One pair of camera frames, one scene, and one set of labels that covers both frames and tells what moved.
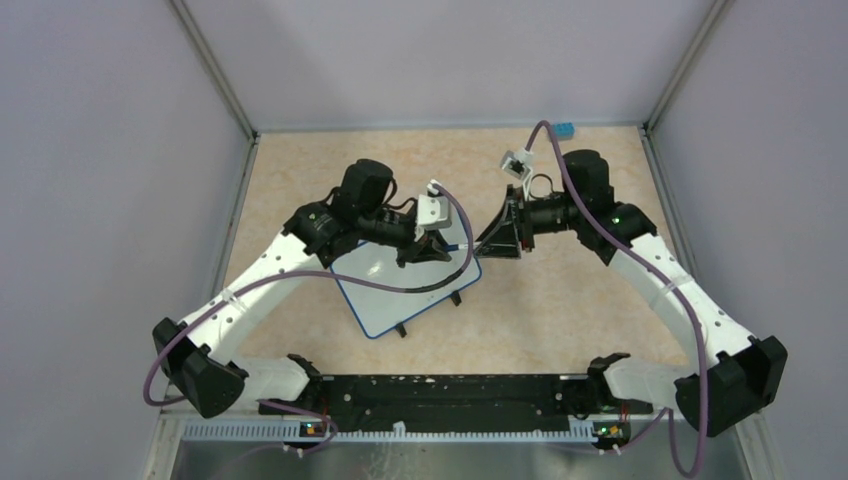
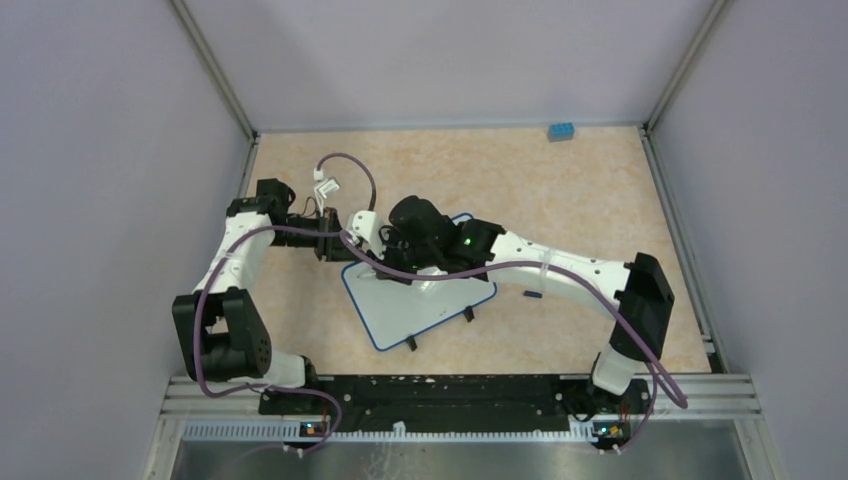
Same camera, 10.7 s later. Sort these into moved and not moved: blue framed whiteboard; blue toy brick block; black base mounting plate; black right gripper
Moved: blue framed whiteboard; black right gripper
Not moved: blue toy brick block; black base mounting plate
